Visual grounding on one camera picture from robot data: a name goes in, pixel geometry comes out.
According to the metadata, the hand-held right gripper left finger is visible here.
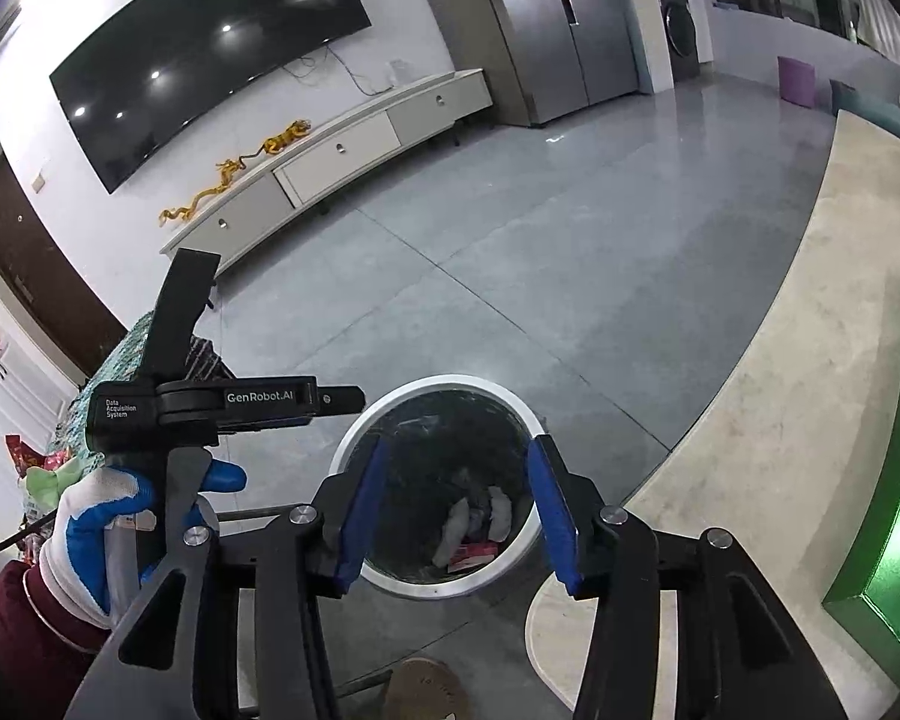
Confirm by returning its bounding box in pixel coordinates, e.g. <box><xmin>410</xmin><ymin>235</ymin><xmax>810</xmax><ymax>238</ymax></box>
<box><xmin>64</xmin><ymin>435</ymin><xmax>391</xmax><ymax>720</ymax></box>

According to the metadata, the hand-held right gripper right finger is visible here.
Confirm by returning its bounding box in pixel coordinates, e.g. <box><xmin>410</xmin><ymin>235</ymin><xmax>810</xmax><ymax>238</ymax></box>
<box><xmin>526</xmin><ymin>433</ymin><xmax>848</xmax><ymax>720</ymax></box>

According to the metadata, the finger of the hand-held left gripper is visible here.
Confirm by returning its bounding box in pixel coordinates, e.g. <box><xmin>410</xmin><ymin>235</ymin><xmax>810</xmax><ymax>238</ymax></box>
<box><xmin>141</xmin><ymin>247</ymin><xmax>222</xmax><ymax>391</ymax></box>
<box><xmin>163</xmin><ymin>448</ymin><xmax>212</xmax><ymax>562</ymax></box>

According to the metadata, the white rimmed grey trash bin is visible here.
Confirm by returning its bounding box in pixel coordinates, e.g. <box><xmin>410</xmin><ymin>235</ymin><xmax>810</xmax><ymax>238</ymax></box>
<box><xmin>328</xmin><ymin>373</ymin><xmax>545</xmax><ymax>599</ymax></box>

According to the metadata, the person's left forearm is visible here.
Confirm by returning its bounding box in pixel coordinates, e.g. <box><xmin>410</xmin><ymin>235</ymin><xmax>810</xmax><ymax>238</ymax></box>
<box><xmin>0</xmin><ymin>561</ymin><xmax>117</xmax><ymax>720</ymax></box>

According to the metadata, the person's left hand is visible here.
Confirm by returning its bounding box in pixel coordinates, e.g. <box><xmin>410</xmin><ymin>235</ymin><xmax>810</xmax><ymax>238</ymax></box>
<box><xmin>41</xmin><ymin>460</ymin><xmax>248</xmax><ymax>627</ymax></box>

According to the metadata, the white crumpled tissue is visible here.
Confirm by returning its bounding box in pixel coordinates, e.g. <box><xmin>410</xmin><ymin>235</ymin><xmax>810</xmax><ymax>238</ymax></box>
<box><xmin>431</xmin><ymin>496</ymin><xmax>475</xmax><ymax>569</ymax></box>
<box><xmin>486</xmin><ymin>486</ymin><xmax>515</xmax><ymax>542</ymax></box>

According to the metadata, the zigzag patterned blanket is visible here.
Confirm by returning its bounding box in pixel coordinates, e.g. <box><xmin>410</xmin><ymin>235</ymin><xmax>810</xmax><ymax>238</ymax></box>
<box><xmin>45</xmin><ymin>307</ymin><xmax>233</xmax><ymax>470</ymax></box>

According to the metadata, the red snack wrapper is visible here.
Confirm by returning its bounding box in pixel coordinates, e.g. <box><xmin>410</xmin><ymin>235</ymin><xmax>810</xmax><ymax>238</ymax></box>
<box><xmin>450</xmin><ymin>538</ymin><xmax>502</xmax><ymax>576</ymax></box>

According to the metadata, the black bin liner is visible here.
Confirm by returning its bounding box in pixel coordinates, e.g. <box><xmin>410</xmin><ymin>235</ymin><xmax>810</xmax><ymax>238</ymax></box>
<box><xmin>349</xmin><ymin>390</ymin><xmax>535</xmax><ymax>582</ymax></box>

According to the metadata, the golden dragon ornament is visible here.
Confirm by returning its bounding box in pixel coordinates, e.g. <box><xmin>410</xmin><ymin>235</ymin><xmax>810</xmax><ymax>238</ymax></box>
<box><xmin>159</xmin><ymin>156</ymin><xmax>261</xmax><ymax>226</ymax></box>

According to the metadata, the light green plastic bag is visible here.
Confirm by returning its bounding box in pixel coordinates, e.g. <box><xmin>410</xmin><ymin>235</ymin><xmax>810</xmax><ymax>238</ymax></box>
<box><xmin>22</xmin><ymin>457</ymin><xmax>83</xmax><ymax>512</ymax></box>

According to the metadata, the brown entrance door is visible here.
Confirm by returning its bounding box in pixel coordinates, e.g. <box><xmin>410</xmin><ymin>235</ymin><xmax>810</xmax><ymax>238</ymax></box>
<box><xmin>0</xmin><ymin>146</ymin><xmax>128</xmax><ymax>383</ymax></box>

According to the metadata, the red snack bag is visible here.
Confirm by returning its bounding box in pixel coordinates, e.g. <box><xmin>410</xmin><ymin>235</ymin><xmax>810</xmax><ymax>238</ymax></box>
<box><xmin>4</xmin><ymin>435</ymin><xmax>47</xmax><ymax>478</ymax></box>

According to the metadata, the white tall cabinet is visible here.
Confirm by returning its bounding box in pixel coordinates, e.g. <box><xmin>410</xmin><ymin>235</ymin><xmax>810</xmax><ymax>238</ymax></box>
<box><xmin>0</xmin><ymin>292</ymin><xmax>83</xmax><ymax>488</ymax></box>

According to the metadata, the round brown slotted disc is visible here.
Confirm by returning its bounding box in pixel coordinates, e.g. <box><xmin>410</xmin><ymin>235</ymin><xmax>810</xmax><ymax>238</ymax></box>
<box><xmin>379</xmin><ymin>658</ymin><xmax>464</xmax><ymax>720</ymax></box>

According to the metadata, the golden tiger ornament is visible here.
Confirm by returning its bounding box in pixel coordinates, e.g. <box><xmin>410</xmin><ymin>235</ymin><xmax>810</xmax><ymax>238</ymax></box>
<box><xmin>261</xmin><ymin>120</ymin><xmax>314</xmax><ymax>160</ymax></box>

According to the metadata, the white grey television cabinet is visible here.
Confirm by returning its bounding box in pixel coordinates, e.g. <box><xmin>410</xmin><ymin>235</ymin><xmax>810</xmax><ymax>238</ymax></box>
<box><xmin>159</xmin><ymin>69</ymin><xmax>494</xmax><ymax>275</ymax></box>

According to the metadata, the beige marble coffee table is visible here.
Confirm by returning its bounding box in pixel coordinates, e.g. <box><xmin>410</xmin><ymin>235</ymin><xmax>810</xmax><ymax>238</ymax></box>
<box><xmin>525</xmin><ymin>109</ymin><xmax>900</xmax><ymax>713</ymax></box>

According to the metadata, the green tray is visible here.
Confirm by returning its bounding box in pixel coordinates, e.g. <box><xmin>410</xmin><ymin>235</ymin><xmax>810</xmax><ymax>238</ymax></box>
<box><xmin>823</xmin><ymin>251</ymin><xmax>900</xmax><ymax>657</ymax></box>

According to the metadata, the grey double door refrigerator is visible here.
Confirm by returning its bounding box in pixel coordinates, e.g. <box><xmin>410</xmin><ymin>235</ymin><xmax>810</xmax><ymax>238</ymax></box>
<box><xmin>469</xmin><ymin>0</ymin><xmax>642</xmax><ymax>128</ymax></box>

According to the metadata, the purple plastic bin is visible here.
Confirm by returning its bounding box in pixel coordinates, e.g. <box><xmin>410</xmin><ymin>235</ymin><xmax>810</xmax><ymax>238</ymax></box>
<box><xmin>776</xmin><ymin>55</ymin><xmax>818</xmax><ymax>107</ymax></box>

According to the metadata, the grey washing machine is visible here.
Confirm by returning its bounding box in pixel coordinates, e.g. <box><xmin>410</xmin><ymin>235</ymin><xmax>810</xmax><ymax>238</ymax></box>
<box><xmin>656</xmin><ymin>0</ymin><xmax>704</xmax><ymax>83</ymax></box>

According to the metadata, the teal sofa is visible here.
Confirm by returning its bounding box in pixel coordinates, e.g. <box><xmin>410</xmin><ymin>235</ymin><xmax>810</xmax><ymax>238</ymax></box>
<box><xmin>830</xmin><ymin>79</ymin><xmax>900</xmax><ymax>137</ymax></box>

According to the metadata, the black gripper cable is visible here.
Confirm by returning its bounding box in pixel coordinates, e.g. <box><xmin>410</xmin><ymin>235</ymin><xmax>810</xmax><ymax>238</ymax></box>
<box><xmin>0</xmin><ymin>508</ymin><xmax>61</xmax><ymax>557</ymax></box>

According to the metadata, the large black wall television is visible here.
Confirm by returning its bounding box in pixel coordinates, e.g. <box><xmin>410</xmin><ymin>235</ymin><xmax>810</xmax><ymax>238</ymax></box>
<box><xmin>49</xmin><ymin>0</ymin><xmax>373</xmax><ymax>194</ymax></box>

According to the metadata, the television power cable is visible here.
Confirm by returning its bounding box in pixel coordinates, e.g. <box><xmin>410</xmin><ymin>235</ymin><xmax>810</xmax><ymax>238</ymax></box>
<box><xmin>281</xmin><ymin>45</ymin><xmax>392</xmax><ymax>96</ymax></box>

